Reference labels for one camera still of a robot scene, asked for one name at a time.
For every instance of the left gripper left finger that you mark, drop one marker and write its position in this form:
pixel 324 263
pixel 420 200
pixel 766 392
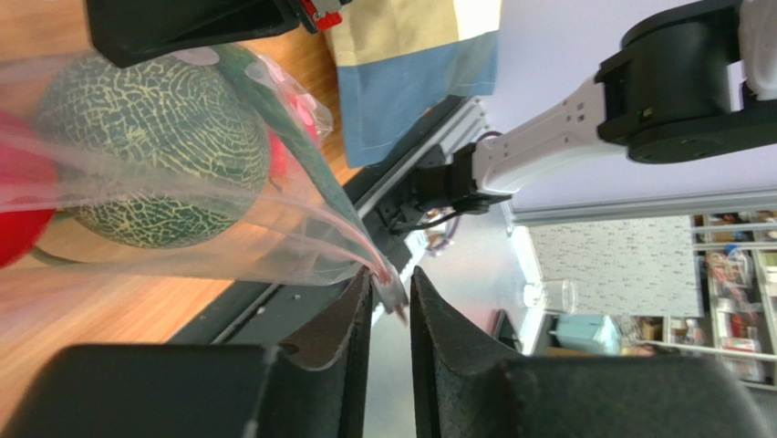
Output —
pixel 260 361

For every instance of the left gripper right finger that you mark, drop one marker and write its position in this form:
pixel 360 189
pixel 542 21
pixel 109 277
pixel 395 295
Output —
pixel 469 384

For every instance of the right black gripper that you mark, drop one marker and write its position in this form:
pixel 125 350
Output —
pixel 129 32

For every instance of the clear zip top bag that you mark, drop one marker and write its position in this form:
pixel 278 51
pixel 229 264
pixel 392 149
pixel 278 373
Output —
pixel 289 237

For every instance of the red fake apple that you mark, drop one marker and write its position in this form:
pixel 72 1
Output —
pixel 28 181

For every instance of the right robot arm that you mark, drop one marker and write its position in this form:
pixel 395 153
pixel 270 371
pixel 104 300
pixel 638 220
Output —
pixel 692 82

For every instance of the green fake leafy vegetable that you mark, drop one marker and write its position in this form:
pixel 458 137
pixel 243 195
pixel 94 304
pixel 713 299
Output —
pixel 263 86

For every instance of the red fake tomato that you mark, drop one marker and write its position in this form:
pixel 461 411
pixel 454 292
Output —
pixel 283 164

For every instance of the plaid pillow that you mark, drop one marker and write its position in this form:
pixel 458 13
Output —
pixel 397 59

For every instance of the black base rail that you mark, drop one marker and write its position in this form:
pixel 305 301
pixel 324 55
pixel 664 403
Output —
pixel 388 200

